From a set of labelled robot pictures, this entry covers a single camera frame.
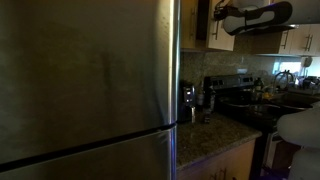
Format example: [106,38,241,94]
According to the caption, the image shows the narrow beige cabinet door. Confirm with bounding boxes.
[180,0,199,50]

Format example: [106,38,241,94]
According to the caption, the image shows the black kitchen stove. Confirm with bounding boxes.
[202,73,316,180]

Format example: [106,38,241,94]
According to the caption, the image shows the metal bar handle wide door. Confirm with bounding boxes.
[212,19,222,42]

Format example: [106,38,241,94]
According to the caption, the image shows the beige wall cabinets with handles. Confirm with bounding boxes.
[279,23,320,57]

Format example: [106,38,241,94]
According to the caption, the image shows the beige wall cabinet body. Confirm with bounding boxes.
[180,0,236,53]

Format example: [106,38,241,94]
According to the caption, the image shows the granite countertop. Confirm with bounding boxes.
[175,139,258,180]

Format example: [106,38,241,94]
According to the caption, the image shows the dark glass bottle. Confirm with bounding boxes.
[202,84,216,125]

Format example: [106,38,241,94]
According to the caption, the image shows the dark range hood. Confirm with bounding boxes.
[238,23,300,37]

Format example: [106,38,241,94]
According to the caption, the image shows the metal bar handle narrow door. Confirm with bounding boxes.
[189,5,197,40]

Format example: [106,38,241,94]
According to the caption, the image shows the curved kitchen faucet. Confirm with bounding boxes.
[273,69,296,92]

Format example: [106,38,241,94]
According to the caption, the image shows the wide beige cabinet door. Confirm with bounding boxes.
[205,0,236,53]

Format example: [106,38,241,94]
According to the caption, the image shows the stainless steel refrigerator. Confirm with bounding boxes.
[0,0,182,180]

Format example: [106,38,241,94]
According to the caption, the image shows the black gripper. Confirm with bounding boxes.
[213,0,235,21]

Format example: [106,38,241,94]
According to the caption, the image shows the small dark bottle by sink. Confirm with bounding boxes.
[253,77,265,102]

